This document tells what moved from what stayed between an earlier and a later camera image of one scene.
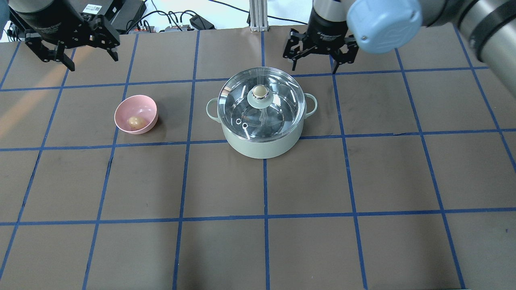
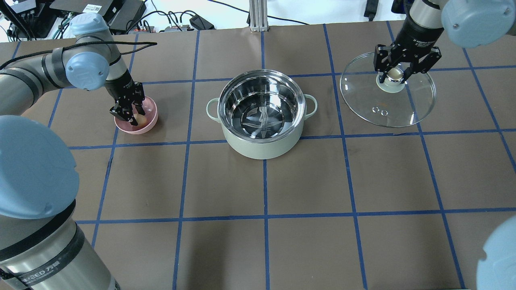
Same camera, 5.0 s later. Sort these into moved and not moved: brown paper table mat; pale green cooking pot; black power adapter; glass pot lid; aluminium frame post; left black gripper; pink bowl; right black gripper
Moved: left black gripper; right black gripper; glass pot lid
Not moved: black power adapter; pink bowl; brown paper table mat; pale green cooking pot; aluminium frame post
